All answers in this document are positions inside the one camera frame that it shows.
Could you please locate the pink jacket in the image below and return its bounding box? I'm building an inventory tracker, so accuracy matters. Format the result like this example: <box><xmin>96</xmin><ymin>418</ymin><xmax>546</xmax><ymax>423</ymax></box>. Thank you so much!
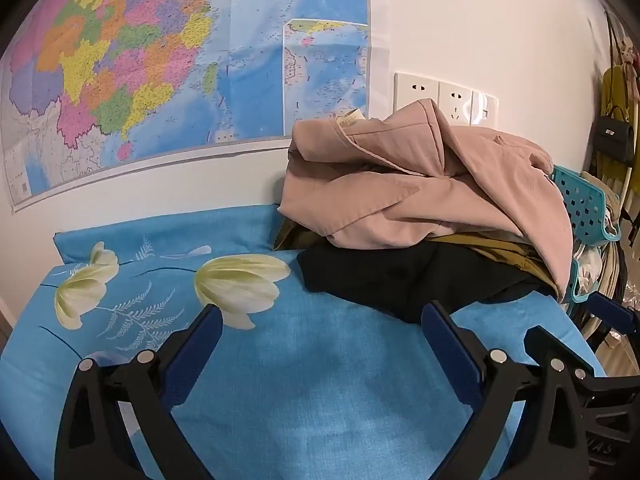
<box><xmin>276</xmin><ymin>97</ymin><xmax>573</xmax><ymax>303</ymax></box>

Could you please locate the blue floral bedsheet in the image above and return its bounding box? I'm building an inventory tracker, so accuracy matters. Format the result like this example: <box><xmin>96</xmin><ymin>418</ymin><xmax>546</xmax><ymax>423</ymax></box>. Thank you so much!
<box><xmin>0</xmin><ymin>204</ymin><xmax>608</xmax><ymax>480</ymax></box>

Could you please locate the blue plastic basket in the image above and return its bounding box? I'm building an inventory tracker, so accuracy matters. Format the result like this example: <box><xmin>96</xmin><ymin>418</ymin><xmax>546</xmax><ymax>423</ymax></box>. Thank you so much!
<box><xmin>550</xmin><ymin>164</ymin><xmax>624</xmax><ymax>304</ymax></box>

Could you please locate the colourful wall map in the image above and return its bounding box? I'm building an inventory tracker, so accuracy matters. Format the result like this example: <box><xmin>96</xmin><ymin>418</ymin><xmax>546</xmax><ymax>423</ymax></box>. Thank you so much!
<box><xmin>0</xmin><ymin>0</ymin><xmax>372</xmax><ymax>213</ymax></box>

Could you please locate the black handbag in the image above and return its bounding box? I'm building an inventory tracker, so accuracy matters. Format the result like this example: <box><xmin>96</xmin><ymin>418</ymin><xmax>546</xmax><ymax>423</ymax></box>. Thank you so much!
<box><xmin>592</xmin><ymin>105</ymin><xmax>636</xmax><ymax>164</ymax></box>

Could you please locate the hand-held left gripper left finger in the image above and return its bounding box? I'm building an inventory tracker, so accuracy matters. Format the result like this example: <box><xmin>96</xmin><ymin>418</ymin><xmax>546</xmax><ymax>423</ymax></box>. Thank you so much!
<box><xmin>54</xmin><ymin>304</ymin><xmax>224</xmax><ymax>480</ymax></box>

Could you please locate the pink hanging bag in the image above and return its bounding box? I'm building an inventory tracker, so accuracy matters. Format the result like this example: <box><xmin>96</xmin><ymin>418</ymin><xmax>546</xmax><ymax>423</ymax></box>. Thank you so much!
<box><xmin>607</xmin><ymin>10</ymin><xmax>640</xmax><ymax>103</ymax></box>

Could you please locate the black garment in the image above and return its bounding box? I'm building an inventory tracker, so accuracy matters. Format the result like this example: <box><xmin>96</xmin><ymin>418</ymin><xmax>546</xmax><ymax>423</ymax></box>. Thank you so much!
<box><xmin>297</xmin><ymin>244</ymin><xmax>557</xmax><ymax>324</ymax></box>

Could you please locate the yellow hanging garment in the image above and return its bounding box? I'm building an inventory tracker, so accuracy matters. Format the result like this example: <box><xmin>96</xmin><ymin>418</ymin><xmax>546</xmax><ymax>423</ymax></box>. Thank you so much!
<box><xmin>599</xmin><ymin>66</ymin><xmax>640</xmax><ymax>203</ymax></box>

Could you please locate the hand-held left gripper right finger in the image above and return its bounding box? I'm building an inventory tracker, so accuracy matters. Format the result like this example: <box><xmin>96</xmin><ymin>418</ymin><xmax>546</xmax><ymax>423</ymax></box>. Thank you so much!
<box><xmin>421</xmin><ymin>301</ymin><xmax>596</xmax><ymax>480</ymax></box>

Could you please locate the yellowish olive garment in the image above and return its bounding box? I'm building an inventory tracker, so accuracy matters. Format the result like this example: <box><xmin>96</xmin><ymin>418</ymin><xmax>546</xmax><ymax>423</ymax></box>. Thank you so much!
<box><xmin>272</xmin><ymin>217</ymin><xmax>557</xmax><ymax>293</ymax></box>

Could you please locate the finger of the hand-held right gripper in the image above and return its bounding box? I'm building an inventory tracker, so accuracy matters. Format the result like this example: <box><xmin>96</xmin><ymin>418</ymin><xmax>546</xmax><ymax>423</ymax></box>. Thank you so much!
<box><xmin>575</xmin><ymin>367</ymin><xmax>640</xmax><ymax>413</ymax></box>
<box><xmin>582</xmin><ymin>292</ymin><xmax>638</xmax><ymax>336</ymax></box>

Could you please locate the white cloth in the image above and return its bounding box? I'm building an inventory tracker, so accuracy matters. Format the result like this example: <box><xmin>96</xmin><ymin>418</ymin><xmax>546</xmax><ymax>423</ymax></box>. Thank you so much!
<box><xmin>574</xmin><ymin>244</ymin><xmax>605</xmax><ymax>292</ymax></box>

